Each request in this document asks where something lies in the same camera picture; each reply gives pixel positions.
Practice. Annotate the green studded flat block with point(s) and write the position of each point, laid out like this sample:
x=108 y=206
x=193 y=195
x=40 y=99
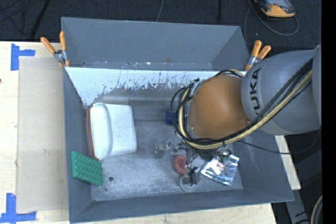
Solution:
x=86 y=169

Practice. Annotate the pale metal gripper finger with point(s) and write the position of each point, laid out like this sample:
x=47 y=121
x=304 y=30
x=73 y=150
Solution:
x=163 y=151
x=165 y=144

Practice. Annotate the grey metal bin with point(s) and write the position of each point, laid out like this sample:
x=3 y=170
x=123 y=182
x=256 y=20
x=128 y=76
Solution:
x=147 y=173

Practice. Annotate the pale brown flat board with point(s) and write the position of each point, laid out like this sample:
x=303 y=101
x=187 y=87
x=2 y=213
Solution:
x=39 y=133

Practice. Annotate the black cylinder on white bracket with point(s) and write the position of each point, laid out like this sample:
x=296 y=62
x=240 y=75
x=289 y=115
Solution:
x=194 y=176

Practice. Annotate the small blue block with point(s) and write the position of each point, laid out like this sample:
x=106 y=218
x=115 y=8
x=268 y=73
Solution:
x=170 y=116

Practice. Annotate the silver foil packet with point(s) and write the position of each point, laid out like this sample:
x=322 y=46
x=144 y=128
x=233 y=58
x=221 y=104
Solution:
x=221 y=170

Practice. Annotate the white box with orange base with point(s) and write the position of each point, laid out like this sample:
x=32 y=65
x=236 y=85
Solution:
x=115 y=128

